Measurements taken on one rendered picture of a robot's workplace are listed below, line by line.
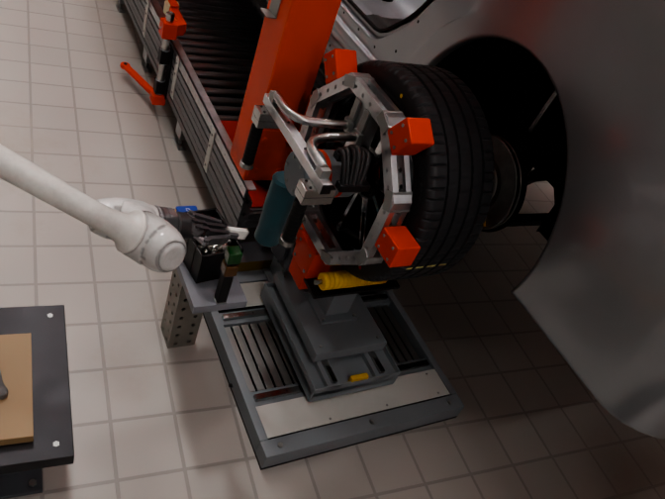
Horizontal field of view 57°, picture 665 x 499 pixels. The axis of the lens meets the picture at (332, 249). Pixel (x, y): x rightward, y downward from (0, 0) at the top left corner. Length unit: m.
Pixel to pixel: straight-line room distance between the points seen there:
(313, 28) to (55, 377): 1.25
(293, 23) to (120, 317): 1.20
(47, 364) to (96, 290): 0.65
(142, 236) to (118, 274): 1.16
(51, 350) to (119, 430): 0.37
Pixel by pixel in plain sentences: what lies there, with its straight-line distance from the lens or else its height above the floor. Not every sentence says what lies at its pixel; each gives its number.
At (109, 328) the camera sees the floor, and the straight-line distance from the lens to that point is 2.36.
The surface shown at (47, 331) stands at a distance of 1.96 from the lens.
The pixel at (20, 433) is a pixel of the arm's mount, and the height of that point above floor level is 0.33.
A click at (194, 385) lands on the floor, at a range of 2.24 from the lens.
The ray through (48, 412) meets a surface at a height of 0.30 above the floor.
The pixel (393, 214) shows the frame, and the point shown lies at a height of 0.93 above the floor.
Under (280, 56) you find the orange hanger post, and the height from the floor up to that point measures 1.01.
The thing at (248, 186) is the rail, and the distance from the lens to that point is 2.45.
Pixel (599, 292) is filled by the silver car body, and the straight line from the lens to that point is 1.72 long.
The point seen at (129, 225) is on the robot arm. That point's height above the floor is 0.90.
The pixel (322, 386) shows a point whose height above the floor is 0.15.
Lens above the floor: 1.82
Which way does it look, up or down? 38 degrees down
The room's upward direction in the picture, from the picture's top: 23 degrees clockwise
